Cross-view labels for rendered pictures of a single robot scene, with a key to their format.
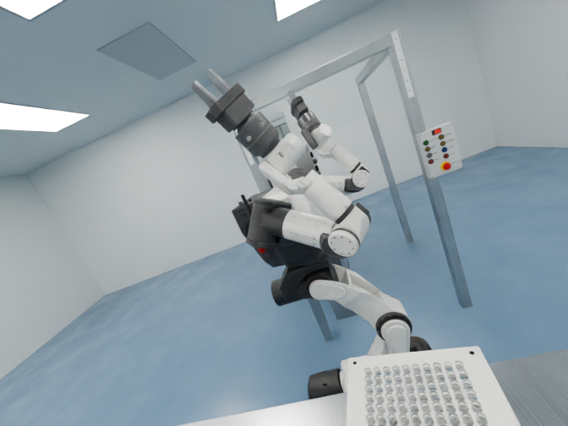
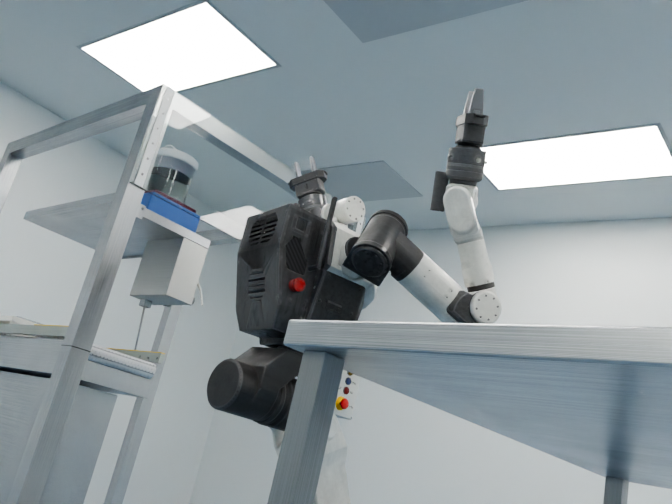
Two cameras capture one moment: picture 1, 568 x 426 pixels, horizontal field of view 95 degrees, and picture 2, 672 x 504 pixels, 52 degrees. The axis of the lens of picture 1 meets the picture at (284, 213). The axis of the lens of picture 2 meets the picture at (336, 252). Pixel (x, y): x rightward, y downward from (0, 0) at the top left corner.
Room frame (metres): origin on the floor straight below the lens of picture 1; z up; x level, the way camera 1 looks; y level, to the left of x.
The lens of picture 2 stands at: (0.09, 1.36, 0.71)
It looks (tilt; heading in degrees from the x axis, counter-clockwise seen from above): 18 degrees up; 303
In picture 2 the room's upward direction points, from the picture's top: 13 degrees clockwise
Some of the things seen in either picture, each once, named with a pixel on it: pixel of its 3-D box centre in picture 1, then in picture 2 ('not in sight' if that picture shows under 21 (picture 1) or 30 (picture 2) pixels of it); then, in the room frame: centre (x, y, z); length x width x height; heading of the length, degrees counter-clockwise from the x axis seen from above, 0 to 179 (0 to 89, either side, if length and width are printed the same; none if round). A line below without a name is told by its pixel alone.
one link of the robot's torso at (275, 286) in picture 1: (302, 278); (271, 385); (1.03, 0.04, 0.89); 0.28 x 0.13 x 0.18; 78
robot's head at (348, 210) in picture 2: not in sight; (342, 216); (1.00, -0.04, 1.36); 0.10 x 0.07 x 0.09; 156
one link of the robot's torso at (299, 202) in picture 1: (285, 221); (304, 281); (1.03, 0.01, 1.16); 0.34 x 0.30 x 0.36; 156
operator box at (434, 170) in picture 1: (439, 150); (339, 380); (1.41, -0.93, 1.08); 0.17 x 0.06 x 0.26; 77
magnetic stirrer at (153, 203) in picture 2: not in sight; (160, 215); (1.81, -0.19, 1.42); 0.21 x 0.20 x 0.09; 77
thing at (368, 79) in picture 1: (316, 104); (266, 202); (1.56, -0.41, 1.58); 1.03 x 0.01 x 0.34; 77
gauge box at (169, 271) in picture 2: (307, 166); (168, 272); (1.77, -0.27, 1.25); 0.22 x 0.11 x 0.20; 167
